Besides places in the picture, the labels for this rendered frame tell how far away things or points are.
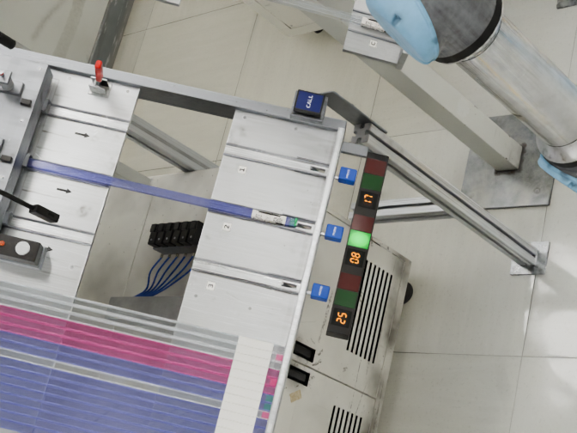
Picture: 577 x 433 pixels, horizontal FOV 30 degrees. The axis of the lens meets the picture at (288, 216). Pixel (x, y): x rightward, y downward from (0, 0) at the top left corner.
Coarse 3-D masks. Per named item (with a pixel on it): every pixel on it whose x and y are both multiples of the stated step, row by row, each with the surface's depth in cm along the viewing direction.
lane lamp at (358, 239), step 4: (352, 232) 189; (356, 232) 189; (360, 232) 189; (352, 236) 189; (356, 236) 189; (360, 236) 189; (364, 236) 189; (368, 236) 189; (352, 240) 188; (356, 240) 188; (360, 240) 188; (364, 240) 188; (368, 240) 188; (348, 244) 188; (352, 244) 188; (356, 244) 188; (360, 244) 188; (364, 244) 188
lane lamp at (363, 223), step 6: (354, 216) 190; (360, 216) 190; (366, 216) 190; (354, 222) 190; (360, 222) 190; (366, 222) 190; (372, 222) 190; (354, 228) 189; (360, 228) 189; (366, 228) 189; (372, 228) 189
